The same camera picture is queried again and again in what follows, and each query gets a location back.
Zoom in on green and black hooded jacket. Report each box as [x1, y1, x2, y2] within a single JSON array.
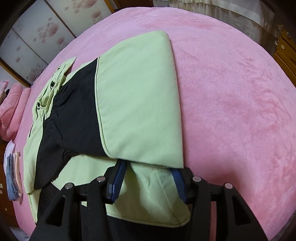
[[23, 31, 190, 227]]

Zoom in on pink plush bed blanket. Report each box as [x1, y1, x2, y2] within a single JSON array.
[[15, 8, 295, 239]]

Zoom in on folded blue jeans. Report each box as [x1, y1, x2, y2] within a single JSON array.
[[6, 154, 19, 201]]

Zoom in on white printed small pillow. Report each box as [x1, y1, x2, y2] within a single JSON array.
[[3, 140, 15, 173]]

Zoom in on brown wooden headboard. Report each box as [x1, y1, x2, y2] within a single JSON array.
[[0, 140, 19, 228]]

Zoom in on folded pink quilt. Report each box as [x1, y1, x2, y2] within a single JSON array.
[[1, 83, 31, 142]]

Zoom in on pink pillow with lace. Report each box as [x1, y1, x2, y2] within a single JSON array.
[[0, 80, 9, 104]]

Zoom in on wooden drawer cabinet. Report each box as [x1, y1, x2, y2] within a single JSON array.
[[273, 25, 296, 85]]

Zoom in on floral sliding wardrobe doors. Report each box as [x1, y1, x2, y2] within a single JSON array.
[[1, 0, 119, 86]]

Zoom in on sofa with lace cover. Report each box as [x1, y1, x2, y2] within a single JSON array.
[[152, 0, 278, 44]]

